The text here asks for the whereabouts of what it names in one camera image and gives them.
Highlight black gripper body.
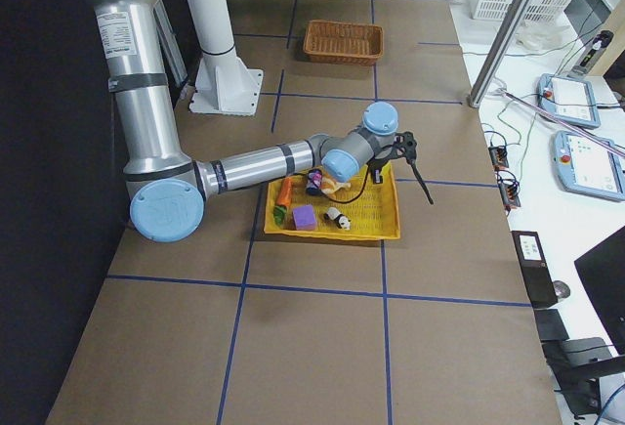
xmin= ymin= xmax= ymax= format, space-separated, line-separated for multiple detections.
xmin=369 ymin=131 xmax=417 ymax=169

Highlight yellow woven tray basket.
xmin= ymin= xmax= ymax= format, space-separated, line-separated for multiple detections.
xmin=264 ymin=164 xmax=400 ymax=241

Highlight panda figurine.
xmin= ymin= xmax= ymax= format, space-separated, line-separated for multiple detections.
xmin=323 ymin=206 xmax=351 ymax=231

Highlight orange toy carrot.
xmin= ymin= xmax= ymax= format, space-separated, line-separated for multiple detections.
xmin=272 ymin=177 xmax=293 ymax=226

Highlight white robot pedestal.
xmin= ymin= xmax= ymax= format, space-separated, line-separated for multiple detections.
xmin=187 ymin=0 xmax=264 ymax=116

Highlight black box device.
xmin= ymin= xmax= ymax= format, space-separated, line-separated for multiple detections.
xmin=511 ymin=231 xmax=558 ymax=309

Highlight brown wicker basket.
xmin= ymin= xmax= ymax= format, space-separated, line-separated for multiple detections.
xmin=303 ymin=20 xmax=384 ymax=66

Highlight aluminium frame post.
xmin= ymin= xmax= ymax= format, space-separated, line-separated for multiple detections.
xmin=467 ymin=0 xmax=532 ymax=108

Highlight black monitor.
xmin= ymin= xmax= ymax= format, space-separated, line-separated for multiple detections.
xmin=574 ymin=228 xmax=625 ymax=355

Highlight teach pendant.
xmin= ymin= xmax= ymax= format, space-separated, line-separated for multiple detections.
xmin=551 ymin=131 xmax=624 ymax=202
xmin=536 ymin=73 xmax=601 ymax=129

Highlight small pink drink can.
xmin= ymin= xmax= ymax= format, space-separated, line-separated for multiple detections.
xmin=306 ymin=168 xmax=323 ymax=196

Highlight teach pendant lower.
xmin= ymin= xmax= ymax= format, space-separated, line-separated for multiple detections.
xmin=551 ymin=131 xmax=624 ymax=202

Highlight black webcam cable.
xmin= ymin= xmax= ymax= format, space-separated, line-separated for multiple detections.
xmin=319 ymin=163 xmax=382 ymax=204

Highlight toy croissant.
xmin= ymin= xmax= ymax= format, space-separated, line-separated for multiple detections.
xmin=320 ymin=176 xmax=352 ymax=196

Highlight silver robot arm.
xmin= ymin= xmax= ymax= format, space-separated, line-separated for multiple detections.
xmin=85 ymin=0 xmax=417 ymax=242

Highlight purple foam cube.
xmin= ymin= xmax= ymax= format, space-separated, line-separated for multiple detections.
xmin=292 ymin=204 xmax=317 ymax=231

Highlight teach pendant upper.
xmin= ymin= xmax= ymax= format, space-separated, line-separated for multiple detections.
xmin=536 ymin=73 xmax=601 ymax=129

